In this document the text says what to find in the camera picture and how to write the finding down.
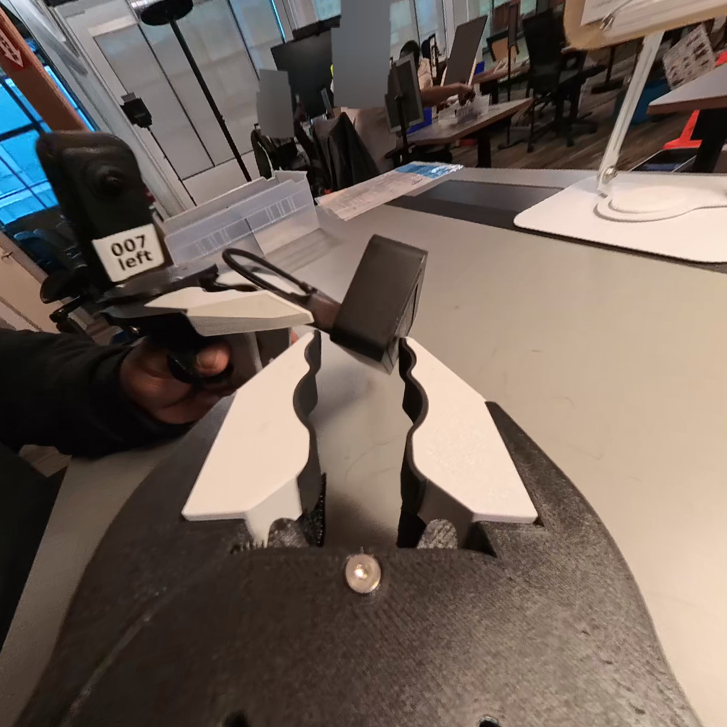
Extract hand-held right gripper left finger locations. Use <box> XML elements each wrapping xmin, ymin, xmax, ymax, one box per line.
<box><xmin>181</xmin><ymin>331</ymin><xmax>327</xmax><ymax>547</ymax></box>

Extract black silver USB hub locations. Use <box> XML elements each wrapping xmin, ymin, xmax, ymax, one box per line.
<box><xmin>328</xmin><ymin>234</ymin><xmax>428</xmax><ymax>374</ymax></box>

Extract clear plastic bin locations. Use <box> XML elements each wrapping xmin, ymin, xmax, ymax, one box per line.
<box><xmin>154</xmin><ymin>170</ymin><xmax>320</xmax><ymax>268</ymax></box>

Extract printed paper sheets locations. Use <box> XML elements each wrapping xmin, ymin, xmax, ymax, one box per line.
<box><xmin>315</xmin><ymin>162</ymin><xmax>465</xmax><ymax>221</ymax></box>

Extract dark wooden table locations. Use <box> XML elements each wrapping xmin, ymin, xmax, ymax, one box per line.
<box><xmin>647</xmin><ymin>65</ymin><xmax>727</xmax><ymax>171</ymax></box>

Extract person's left forearm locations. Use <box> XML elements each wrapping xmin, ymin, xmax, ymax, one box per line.
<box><xmin>0</xmin><ymin>326</ymin><xmax>197</xmax><ymax>458</ymax></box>

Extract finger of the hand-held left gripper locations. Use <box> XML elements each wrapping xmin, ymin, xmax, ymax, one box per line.
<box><xmin>144</xmin><ymin>285</ymin><xmax>317</xmax><ymax>338</ymax></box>

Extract black wall sensor box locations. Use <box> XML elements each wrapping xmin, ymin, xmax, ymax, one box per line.
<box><xmin>119</xmin><ymin>94</ymin><xmax>154</xmax><ymax>128</ymax></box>

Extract black floor lamp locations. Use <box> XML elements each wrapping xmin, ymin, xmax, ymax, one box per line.
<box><xmin>141</xmin><ymin>0</ymin><xmax>252</xmax><ymax>183</ymax></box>

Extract orange traffic cone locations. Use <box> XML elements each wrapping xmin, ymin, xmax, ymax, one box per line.
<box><xmin>661</xmin><ymin>108</ymin><xmax>705</xmax><ymax>151</ymax></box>

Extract short black USB cable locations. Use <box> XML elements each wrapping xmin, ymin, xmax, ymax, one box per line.
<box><xmin>222</xmin><ymin>247</ymin><xmax>343</xmax><ymax>337</ymax></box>

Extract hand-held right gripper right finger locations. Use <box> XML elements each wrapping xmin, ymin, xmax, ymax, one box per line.
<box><xmin>396</xmin><ymin>336</ymin><xmax>539</xmax><ymax>549</ymax></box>

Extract grey monitor back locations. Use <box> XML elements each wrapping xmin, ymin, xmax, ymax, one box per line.
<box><xmin>443</xmin><ymin>14</ymin><xmax>489</xmax><ymax>86</ymax></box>

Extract black jacket on chair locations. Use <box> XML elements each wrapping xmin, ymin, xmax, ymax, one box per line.
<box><xmin>315</xmin><ymin>111</ymin><xmax>380</xmax><ymax>191</ymax></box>

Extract wooden post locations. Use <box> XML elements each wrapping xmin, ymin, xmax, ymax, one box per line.
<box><xmin>0</xmin><ymin>0</ymin><xmax>86</xmax><ymax>134</ymax></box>

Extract wooden office desk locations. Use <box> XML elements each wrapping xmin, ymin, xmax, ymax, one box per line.
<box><xmin>406</xmin><ymin>97</ymin><xmax>532</xmax><ymax>168</ymax></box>

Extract white monitor stand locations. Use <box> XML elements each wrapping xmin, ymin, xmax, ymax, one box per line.
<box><xmin>514</xmin><ymin>28</ymin><xmax>727</xmax><ymax>263</ymax></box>

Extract black computer monitor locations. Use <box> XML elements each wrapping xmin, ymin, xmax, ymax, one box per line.
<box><xmin>271</xmin><ymin>28</ymin><xmax>342</xmax><ymax>117</ymax></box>
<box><xmin>386</xmin><ymin>54</ymin><xmax>426</xmax><ymax>128</ymax></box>

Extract black mesh office chair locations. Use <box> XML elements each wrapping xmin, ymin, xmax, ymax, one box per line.
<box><xmin>523</xmin><ymin>6</ymin><xmax>603</xmax><ymax>154</ymax></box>

